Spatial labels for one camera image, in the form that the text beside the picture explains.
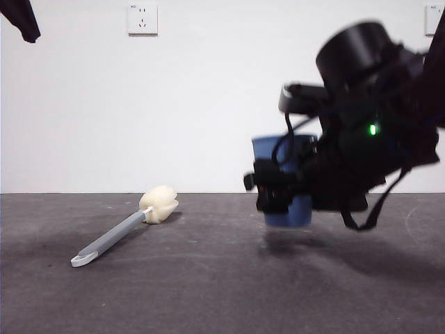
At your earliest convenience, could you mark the white wall socket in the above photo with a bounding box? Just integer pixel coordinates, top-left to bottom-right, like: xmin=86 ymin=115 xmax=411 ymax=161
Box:
xmin=424 ymin=5 xmax=440 ymax=36
xmin=127 ymin=4 xmax=159 ymax=36

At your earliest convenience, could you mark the blue ribbed plastic cup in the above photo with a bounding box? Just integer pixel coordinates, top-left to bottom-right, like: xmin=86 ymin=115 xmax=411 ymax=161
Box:
xmin=251 ymin=134 xmax=318 ymax=229

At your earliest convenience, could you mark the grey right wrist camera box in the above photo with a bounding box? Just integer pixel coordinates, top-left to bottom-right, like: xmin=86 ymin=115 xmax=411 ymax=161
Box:
xmin=277 ymin=82 xmax=331 ymax=114

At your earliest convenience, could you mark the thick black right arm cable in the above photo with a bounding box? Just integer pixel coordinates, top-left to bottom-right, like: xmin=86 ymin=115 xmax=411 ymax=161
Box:
xmin=340 ymin=166 xmax=413 ymax=231

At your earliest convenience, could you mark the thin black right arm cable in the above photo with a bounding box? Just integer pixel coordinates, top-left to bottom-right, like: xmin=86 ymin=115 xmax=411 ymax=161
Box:
xmin=272 ymin=111 xmax=316 ymax=165

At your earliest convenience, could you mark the sponge cup brush grey handle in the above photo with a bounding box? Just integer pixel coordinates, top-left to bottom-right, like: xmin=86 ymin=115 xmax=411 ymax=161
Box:
xmin=70 ymin=186 xmax=180 ymax=268

